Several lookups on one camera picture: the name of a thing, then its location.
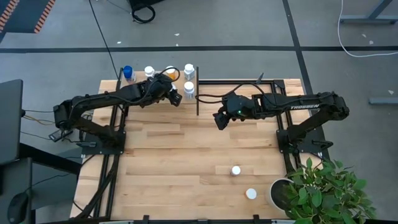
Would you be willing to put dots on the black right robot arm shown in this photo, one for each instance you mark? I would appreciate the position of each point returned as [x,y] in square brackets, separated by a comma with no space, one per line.
[298,104]

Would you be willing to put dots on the grey metal bar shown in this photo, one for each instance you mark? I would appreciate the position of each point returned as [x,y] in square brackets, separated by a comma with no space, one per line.
[384,101]

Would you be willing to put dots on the black monitor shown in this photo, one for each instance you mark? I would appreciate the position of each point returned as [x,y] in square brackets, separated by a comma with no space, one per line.
[11,124]

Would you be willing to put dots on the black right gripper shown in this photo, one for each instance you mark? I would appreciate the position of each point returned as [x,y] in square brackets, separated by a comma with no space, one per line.
[237,105]

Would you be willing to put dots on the orange vial of capsules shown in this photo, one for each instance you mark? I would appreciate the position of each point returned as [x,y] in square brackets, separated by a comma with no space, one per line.
[171,74]

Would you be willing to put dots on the black side desk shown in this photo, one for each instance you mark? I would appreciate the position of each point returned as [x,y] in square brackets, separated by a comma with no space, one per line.
[15,180]

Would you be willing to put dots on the grey metal stand base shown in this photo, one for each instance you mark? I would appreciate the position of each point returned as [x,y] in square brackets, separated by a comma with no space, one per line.
[367,19]

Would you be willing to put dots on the white aspirin bottle yellow label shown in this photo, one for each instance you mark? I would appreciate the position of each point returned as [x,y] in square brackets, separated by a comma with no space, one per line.
[149,70]

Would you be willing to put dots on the green plant in white pot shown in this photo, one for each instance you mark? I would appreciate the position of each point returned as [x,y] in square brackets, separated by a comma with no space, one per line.
[326,193]

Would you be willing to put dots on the black computer mouse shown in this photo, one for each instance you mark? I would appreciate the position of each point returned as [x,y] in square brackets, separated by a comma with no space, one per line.
[17,208]

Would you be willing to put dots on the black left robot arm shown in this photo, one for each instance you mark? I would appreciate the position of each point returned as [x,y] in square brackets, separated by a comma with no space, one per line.
[102,98]

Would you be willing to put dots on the black box on floor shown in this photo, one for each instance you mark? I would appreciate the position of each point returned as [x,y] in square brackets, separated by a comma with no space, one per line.
[143,2]

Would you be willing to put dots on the white-capped medicine bottle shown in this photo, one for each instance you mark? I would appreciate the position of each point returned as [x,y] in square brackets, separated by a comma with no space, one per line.
[251,193]

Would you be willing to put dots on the small grey black device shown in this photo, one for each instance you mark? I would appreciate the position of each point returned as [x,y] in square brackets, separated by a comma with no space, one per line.
[57,135]

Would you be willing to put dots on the dark mat orange stripes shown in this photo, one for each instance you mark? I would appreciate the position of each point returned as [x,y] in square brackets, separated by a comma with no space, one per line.
[25,15]

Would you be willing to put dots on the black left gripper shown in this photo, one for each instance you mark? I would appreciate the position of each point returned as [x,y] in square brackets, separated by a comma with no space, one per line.
[155,90]

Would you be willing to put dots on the blue-capped clear bottle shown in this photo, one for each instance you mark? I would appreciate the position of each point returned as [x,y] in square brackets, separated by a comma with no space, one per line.
[127,71]

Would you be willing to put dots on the white bottle blue-edged label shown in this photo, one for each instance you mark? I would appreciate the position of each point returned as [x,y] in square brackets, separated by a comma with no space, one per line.
[188,86]
[189,68]

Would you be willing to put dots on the black aluminium table frame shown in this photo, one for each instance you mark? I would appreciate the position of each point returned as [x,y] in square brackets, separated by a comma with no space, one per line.
[236,82]

